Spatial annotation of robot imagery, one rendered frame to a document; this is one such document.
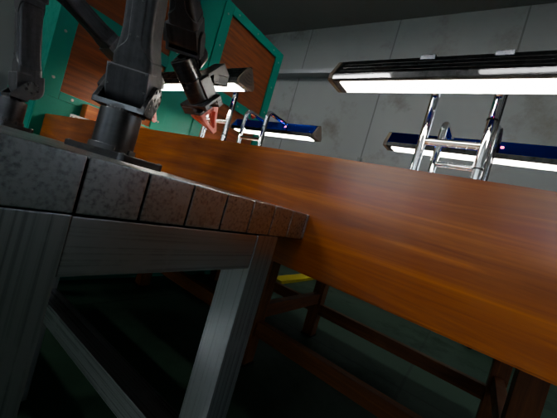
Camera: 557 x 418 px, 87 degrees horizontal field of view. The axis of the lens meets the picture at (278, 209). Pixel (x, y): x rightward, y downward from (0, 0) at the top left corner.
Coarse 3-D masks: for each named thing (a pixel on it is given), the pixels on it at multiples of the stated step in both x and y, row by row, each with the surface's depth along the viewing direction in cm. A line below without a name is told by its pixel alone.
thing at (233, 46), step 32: (96, 0) 130; (224, 0) 179; (64, 32) 123; (224, 32) 183; (256, 32) 203; (64, 64) 126; (96, 64) 136; (256, 64) 212; (64, 96) 128; (224, 96) 195; (256, 96) 219; (160, 128) 166; (192, 128) 182
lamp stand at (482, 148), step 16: (432, 96) 84; (496, 96) 75; (432, 112) 83; (496, 112) 74; (496, 128) 75; (432, 144) 83; (448, 144) 80; (464, 144) 78; (480, 144) 76; (416, 160) 84; (480, 160) 75; (480, 176) 75
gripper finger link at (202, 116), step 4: (184, 108) 79; (188, 108) 78; (192, 108) 77; (212, 108) 79; (216, 108) 80; (188, 112) 79; (192, 112) 78; (196, 112) 78; (200, 112) 77; (204, 112) 77; (208, 112) 80; (212, 112) 82; (216, 112) 81; (196, 116) 78; (200, 116) 77; (204, 116) 78; (212, 116) 82; (216, 116) 82; (204, 120) 79; (212, 120) 83; (204, 124) 81; (208, 124) 81; (208, 128) 82; (212, 128) 83; (212, 132) 84
